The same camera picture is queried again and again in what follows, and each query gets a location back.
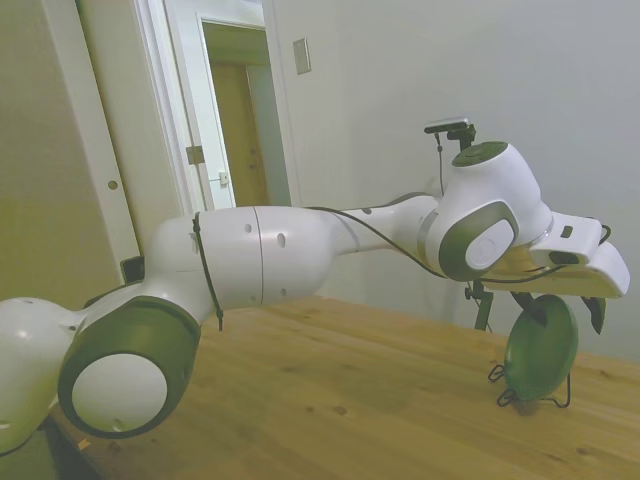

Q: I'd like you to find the white door frame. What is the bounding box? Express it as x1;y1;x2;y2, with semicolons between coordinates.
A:
133;0;302;212

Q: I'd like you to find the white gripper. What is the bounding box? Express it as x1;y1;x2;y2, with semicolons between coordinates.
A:
487;242;631;336

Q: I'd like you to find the black exterior camera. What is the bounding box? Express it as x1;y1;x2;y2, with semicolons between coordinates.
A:
423;115;473;136

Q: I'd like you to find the black wire plate rack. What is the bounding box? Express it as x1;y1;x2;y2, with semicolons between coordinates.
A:
487;363;574;410

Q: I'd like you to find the brown wooden door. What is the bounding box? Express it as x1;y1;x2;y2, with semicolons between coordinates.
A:
211;61;272;208

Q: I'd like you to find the green round plate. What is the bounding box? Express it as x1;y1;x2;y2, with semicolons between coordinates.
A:
503;294;580;401

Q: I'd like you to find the cream door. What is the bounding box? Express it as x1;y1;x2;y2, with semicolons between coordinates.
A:
0;0;147;307

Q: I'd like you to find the grey wall switch plate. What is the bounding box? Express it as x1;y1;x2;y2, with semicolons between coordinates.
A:
291;37;313;77

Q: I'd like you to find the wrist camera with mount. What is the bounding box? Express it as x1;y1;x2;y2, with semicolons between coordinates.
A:
529;212;605;269

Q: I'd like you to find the small black box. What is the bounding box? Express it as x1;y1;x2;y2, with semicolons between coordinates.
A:
121;255;147;286

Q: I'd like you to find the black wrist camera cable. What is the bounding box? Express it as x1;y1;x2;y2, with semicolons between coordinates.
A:
303;205;614;287

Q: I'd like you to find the thin black camera cable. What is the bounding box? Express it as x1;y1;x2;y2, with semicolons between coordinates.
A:
433;130;448;197

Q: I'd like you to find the black cable tie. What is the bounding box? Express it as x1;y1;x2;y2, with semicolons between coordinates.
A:
191;211;225;333

